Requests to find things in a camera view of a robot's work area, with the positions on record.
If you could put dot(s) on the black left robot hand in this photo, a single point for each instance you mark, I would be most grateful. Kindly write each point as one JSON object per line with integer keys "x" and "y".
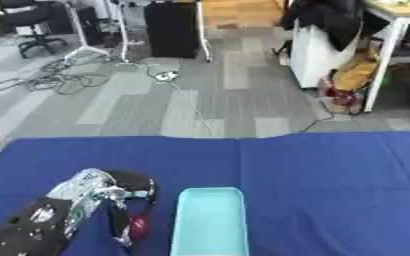
{"x": 134, "y": 182}

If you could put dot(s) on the dark red small object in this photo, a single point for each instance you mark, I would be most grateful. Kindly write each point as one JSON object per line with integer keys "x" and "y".
{"x": 139, "y": 226}

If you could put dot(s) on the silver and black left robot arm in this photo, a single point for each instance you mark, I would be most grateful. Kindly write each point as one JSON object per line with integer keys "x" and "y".
{"x": 22, "y": 223}

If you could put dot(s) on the light blue plastic box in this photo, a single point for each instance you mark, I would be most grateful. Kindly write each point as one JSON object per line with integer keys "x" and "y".
{"x": 209, "y": 223}

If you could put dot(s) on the white power strip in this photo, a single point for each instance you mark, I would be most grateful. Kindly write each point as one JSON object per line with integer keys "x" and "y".
{"x": 166, "y": 75}

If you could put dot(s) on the black tall cabinet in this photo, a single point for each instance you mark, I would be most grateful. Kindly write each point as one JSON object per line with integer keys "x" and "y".
{"x": 171, "y": 30}

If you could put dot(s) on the black office chair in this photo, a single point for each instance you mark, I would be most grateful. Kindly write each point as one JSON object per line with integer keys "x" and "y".
{"x": 30, "y": 16}

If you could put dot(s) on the white cabinet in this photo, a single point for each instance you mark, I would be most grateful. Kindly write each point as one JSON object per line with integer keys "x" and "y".
{"x": 316, "y": 56}

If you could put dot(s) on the red bag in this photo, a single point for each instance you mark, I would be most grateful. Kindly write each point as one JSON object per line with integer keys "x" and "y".
{"x": 342, "y": 96}

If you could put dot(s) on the yellow bag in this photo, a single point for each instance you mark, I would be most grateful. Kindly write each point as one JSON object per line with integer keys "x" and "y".
{"x": 354, "y": 71}

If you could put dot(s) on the black jacket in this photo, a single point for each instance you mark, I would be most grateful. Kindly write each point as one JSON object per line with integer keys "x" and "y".
{"x": 337, "y": 20}

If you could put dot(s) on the white table with wooden top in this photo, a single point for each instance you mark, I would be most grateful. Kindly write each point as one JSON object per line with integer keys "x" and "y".
{"x": 392, "y": 36}

